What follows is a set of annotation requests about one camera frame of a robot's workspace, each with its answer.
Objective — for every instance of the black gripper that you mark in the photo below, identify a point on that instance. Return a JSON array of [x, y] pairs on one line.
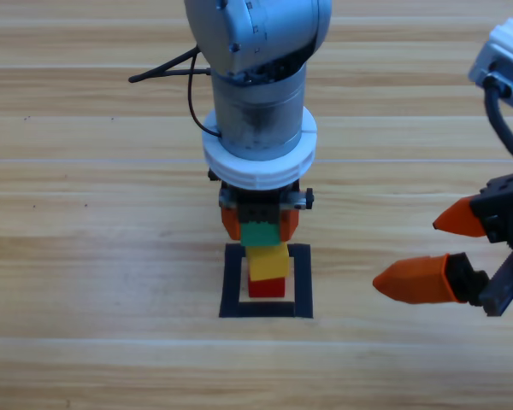
[[508, 209], [258, 200]]

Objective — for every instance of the green wooden block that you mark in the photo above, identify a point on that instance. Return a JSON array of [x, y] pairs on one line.
[[260, 235]]

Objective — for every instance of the yellow wooden block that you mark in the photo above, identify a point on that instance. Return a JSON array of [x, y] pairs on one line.
[[267, 265]]

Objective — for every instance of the red wooden block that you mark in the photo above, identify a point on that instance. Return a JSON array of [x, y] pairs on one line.
[[265, 288]]

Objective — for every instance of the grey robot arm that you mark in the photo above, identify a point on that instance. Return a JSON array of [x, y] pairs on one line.
[[256, 38]]

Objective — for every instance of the black tape square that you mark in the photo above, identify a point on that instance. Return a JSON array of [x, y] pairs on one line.
[[303, 282]]

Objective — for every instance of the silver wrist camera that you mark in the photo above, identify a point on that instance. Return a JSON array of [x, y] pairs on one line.
[[481, 64]]

